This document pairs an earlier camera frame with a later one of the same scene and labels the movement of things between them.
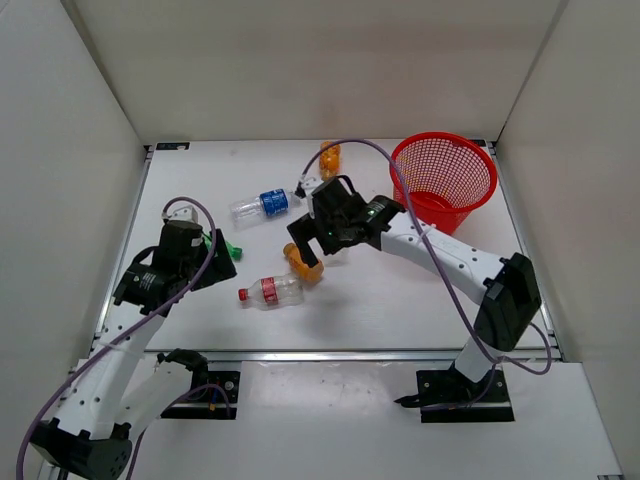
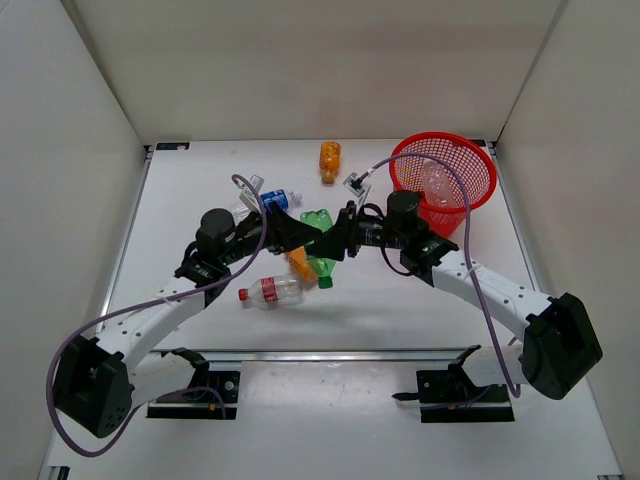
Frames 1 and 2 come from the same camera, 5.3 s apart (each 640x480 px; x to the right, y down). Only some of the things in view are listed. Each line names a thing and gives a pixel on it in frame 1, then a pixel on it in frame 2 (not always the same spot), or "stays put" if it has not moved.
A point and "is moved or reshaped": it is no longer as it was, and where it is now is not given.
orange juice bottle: x=330 y=160 stays put
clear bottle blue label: x=274 y=203 stays put
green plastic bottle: x=236 y=252 is moved or reshaped
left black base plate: x=210 y=402 stays put
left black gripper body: x=194 y=264 → x=247 y=238
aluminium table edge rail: x=357 y=356 stays put
